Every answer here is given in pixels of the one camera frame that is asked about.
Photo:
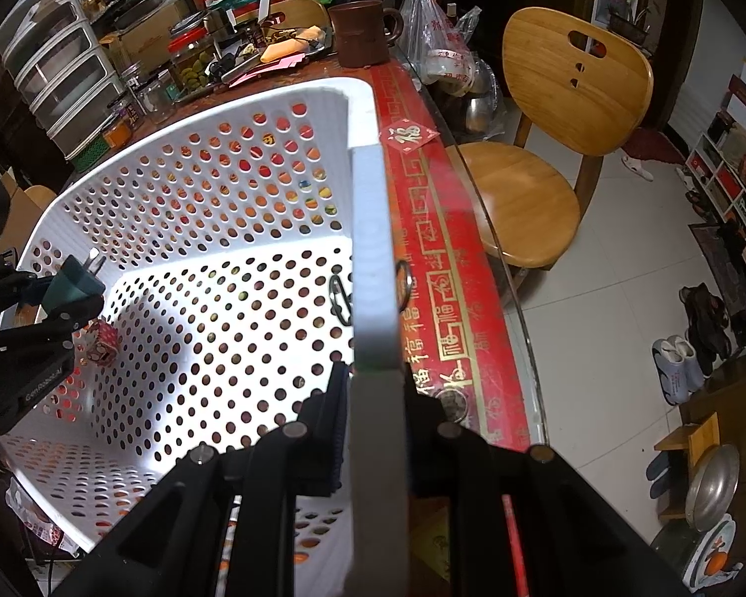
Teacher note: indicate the small orange-filled jar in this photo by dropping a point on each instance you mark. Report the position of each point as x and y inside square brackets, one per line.
[118, 130]

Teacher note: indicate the pair of dark shoes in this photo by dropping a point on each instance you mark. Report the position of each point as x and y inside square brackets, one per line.
[705, 323]

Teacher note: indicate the pair of white slippers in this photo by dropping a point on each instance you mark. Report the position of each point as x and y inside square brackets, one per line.
[677, 370]

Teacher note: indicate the single white slipper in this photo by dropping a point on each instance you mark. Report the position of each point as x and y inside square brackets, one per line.
[638, 168]

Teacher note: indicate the white cubby shelf unit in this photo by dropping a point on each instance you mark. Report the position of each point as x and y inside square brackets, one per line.
[736, 155]

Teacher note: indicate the red patterned tablecloth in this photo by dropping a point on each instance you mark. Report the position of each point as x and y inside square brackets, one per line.
[447, 273]

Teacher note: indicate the teal plug adapter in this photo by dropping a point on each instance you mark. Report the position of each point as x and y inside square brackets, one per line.
[74, 283]

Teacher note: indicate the red diamond paper sticker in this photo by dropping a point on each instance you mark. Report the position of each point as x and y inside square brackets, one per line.
[409, 134]

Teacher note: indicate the small wooden stool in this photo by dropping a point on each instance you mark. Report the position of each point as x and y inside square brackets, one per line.
[690, 441]

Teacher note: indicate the dark doormat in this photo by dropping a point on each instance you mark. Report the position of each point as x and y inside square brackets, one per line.
[727, 261]

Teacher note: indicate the clear printed plastic bag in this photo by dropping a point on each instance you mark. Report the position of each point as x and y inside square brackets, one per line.
[438, 31]

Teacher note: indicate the white perforated plastic basket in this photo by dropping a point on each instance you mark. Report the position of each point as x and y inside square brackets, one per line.
[368, 211]

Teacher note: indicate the metal bowl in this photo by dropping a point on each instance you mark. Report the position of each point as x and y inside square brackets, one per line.
[480, 106]

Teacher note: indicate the brown ceramic mug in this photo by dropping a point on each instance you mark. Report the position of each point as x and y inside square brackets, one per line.
[357, 34]

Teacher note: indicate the metal pot lid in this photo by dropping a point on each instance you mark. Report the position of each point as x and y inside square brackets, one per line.
[712, 488]

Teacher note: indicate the black carabiner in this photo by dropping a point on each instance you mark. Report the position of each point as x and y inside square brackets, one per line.
[340, 301]

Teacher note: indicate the glass jar with green contents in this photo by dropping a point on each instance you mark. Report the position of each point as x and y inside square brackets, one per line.
[193, 68]

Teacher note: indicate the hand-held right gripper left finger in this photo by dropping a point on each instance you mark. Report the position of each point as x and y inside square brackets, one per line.
[334, 435]

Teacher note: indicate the cardboard box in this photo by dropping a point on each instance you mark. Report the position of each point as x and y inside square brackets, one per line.
[149, 34]

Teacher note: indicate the empty glass jar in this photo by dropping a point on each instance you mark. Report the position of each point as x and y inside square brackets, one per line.
[156, 98]

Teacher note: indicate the clear plastic drawer unit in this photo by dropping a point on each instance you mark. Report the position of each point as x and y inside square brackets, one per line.
[56, 68]

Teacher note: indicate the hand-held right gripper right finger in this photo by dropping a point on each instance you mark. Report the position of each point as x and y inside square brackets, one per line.
[424, 424]

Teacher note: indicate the wooden chair behind table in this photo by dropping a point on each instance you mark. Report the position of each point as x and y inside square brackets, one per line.
[298, 12]

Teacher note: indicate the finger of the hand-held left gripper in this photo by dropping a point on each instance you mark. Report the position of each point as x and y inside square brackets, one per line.
[62, 318]
[36, 290]

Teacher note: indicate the small red patterned cube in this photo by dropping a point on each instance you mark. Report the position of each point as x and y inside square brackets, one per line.
[101, 343]

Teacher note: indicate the plate with orange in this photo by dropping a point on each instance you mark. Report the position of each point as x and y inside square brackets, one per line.
[715, 556]

